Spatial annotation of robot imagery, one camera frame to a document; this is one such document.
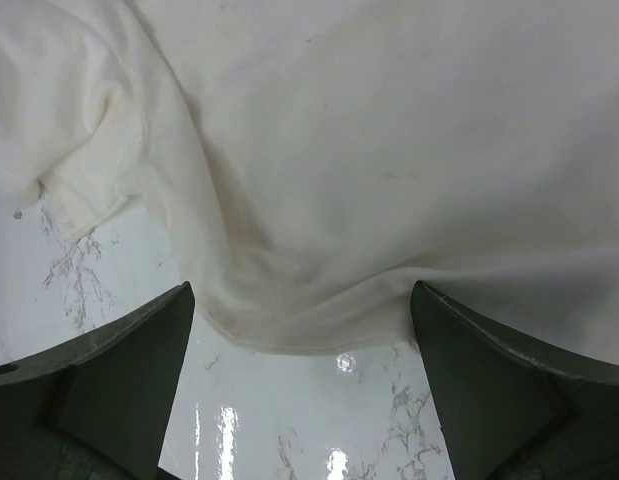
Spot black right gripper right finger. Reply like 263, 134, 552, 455
411, 282, 619, 479

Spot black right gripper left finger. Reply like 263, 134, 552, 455
0, 283, 195, 479

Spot cream white t shirt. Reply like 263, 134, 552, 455
0, 1, 619, 364

